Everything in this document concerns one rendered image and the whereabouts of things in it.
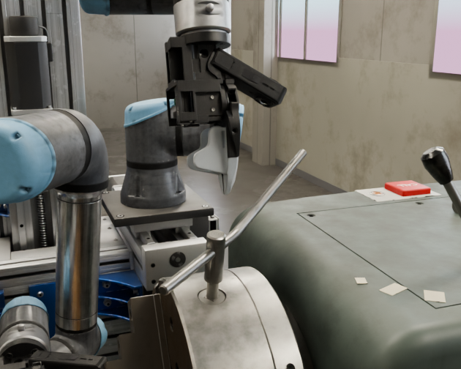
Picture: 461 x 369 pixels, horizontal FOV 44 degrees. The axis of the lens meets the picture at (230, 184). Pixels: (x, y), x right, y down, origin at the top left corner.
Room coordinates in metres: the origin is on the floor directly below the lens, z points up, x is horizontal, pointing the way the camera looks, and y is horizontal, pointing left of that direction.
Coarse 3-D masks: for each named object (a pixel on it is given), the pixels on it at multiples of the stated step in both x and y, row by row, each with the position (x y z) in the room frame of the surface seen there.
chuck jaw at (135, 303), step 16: (128, 304) 0.70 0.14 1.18; (144, 304) 0.68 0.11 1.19; (160, 304) 0.68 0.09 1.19; (144, 320) 0.67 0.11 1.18; (160, 320) 0.67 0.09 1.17; (128, 336) 0.65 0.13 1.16; (144, 336) 0.65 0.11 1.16; (160, 336) 0.66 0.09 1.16; (128, 352) 0.64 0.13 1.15; (144, 352) 0.64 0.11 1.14; (160, 352) 0.65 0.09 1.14; (112, 368) 0.62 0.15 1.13; (128, 368) 0.63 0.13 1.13; (144, 368) 0.63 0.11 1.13; (160, 368) 0.64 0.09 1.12
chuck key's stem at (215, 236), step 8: (208, 232) 0.61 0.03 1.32; (216, 232) 0.61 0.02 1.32; (208, 240) 0.60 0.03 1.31; (216, 240) 0.60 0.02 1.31; (224, 240) 0.60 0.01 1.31; (208, 248) 0.60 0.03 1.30; (216, 248) 0.60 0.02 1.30; (224, 248) 0.60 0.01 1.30; (216, 256) 0.60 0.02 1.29; (224, 256) 0.61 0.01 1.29; (208, 264) 0.60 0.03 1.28; (216, 264) 0.60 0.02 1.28; (208, 272) 0.61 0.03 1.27; (216, 272) 0.60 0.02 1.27; (208, 280) 0.61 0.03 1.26; (216, 280) 0.61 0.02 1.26; (208, 288) 0.61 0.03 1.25; (216, 288) 0.61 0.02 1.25; (208, 296) 0.61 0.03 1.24; (216, 296) 0.61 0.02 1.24
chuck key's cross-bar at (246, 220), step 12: (300, 156) 0.78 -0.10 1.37; (288, 168) 0.76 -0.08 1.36; (276, 180) 0.73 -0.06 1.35; (264, 192) 0.71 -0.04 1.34; (264, 204) 0.70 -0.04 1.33; (252, 216) 0.67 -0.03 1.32; (240, 228) 0.65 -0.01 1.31; (228, 240) 0.63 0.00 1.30; (204, 252) 0.59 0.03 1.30; (192, 264) 0.57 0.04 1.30; (204, 264) 0.58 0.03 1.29; (180, 276) 0.54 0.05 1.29; (168, 288) 0.52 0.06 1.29
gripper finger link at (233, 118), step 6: (228, 96) 0.75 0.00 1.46; (234, 102) 0.73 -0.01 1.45; (234, 108) 0.73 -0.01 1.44; (228, 114) 0.73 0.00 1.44; (234, 114) 0.73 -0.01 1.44; (228, 120) 0.72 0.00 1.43; (234, 120) 0.72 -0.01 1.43; (228, 126) 0.73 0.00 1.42; (234, 126) 0.72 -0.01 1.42; (228, 132) 0.73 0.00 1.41; (234, 132) 0.73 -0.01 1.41; (240, 132) 0.72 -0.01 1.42; (228, 138) 0.73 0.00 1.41; (234, 138) 0.72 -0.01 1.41; (228, 144) 0.73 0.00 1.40; (234, 144) 0.72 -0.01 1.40; (228, 150) 0.72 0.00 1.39; (234, 150) 0.73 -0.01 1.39; (228, 156) 0.72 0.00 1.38; (234, 156) 0.73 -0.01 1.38
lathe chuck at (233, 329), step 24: (192, 288) 0.63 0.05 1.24; (240, 288) 0.64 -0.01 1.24; (168, 312) 0.64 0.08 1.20; (192, 312) 0.59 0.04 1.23; (216, 312) 0.59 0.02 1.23; (240, 312) 0.60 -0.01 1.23; (168, 336) 0.65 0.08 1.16; (192, 336) 0.56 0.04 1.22; (216, 336) 0.56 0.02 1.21; (240, 336) 0.57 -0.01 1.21; (264, 336) 0.57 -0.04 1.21; (192, 360) 0.54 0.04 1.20; (216, 360) 0.54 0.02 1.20; (240, 360) 0.55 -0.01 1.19; (264, 360) 0.55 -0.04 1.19
